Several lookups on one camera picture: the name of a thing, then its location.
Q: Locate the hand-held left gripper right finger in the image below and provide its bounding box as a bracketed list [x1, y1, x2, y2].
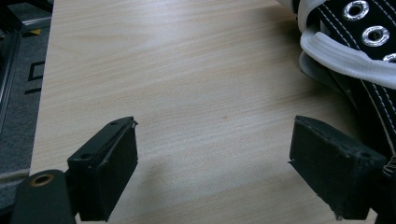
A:
[288, 115, 388, 221]

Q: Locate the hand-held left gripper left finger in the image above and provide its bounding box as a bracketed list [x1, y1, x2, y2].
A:
[67, 116, 139, 222]

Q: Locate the black floor marking tape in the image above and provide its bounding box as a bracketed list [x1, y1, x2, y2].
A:
[23, 60, 47, 95]

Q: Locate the long metal floor rail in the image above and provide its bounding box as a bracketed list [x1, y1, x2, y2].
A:
[0, 29, 23, 132]

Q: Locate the black canvas sneaker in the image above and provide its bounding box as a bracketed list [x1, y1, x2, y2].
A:
[276, 0, 396, 181]

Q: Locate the short metal floor rail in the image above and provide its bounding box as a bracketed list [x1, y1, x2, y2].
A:
[0, 168, 32, 185]

